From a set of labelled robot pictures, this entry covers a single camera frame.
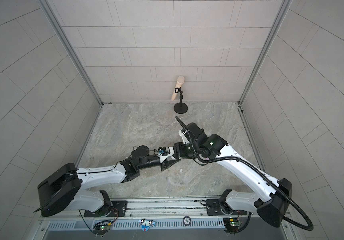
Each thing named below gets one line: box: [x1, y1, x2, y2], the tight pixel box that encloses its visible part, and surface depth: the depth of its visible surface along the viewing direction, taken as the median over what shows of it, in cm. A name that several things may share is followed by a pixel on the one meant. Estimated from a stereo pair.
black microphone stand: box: [173, 86, 188, 114], surface depth 114 cm
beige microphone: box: [171, 75, 185, 101], surface depth 97 cm
